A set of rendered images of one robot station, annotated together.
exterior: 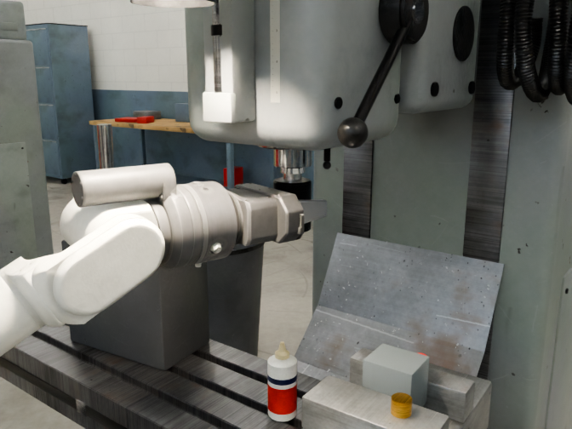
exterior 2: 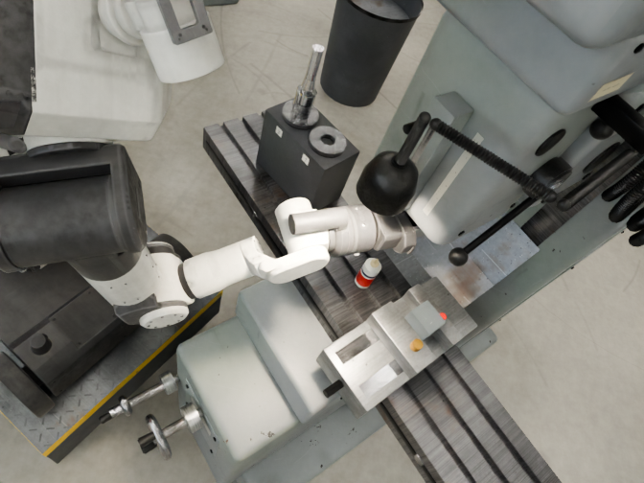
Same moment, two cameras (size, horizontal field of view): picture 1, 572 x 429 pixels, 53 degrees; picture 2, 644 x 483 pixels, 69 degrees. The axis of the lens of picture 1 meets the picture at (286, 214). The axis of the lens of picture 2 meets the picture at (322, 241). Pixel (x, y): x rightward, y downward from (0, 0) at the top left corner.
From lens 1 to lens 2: 54 cm
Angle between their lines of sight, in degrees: 41
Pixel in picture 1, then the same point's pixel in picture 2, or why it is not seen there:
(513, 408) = (494, 305)
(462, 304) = (500, 254)
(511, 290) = (534, 263)
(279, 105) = (425, 217)
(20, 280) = (252, 264)
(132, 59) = not seen: outside the picture
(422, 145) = not seen: hidden behind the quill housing
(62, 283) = (272, 277)
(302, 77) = (446, 219)
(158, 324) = (311, 196)
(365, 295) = not seen: hidden behind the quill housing
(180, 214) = (342, 243)
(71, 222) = (283, 222)
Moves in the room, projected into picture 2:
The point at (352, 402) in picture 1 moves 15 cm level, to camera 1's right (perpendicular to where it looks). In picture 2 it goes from (395, 329) to (461, 356)
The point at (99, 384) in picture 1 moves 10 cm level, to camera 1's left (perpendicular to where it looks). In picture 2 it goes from (268, 214) to (232, 198)
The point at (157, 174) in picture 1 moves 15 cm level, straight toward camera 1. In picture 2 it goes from (338, 221) to (330, 304)
